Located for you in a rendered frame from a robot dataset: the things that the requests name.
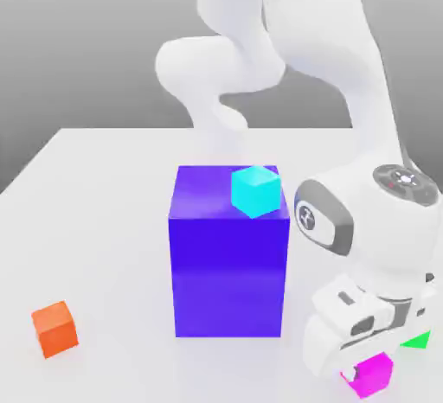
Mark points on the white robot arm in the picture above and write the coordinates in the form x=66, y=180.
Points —
x=322, y=46

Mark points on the small green cube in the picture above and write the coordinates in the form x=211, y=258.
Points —
x=417, y=341

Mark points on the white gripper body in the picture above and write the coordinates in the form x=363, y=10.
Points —
x=322, y=347

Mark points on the small magenta cube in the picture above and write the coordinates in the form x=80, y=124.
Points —
x=373, y=375

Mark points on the small orange cube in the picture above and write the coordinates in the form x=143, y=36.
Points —
x=55, y=332

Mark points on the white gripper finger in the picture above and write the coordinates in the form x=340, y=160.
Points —
x=350, y=374

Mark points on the small cyan cube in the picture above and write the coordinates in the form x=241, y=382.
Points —
x=256, y=190

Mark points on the large purple box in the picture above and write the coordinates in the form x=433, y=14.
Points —
x=226, y=271

